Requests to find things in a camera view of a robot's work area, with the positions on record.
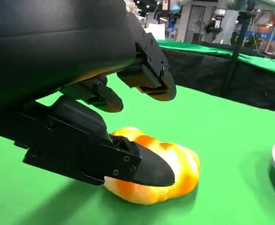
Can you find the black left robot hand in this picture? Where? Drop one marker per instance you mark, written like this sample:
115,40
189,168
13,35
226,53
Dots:
46,47

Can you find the orange white toy bread roll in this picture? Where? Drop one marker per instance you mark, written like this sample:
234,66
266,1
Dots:
186,168

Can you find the neighbouring table black skirt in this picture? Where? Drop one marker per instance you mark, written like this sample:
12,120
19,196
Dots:
198,68

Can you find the black stand pole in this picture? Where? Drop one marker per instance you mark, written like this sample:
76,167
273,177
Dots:
238,47

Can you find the neighbouring table green cloth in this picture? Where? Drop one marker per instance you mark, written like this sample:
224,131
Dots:
256,58

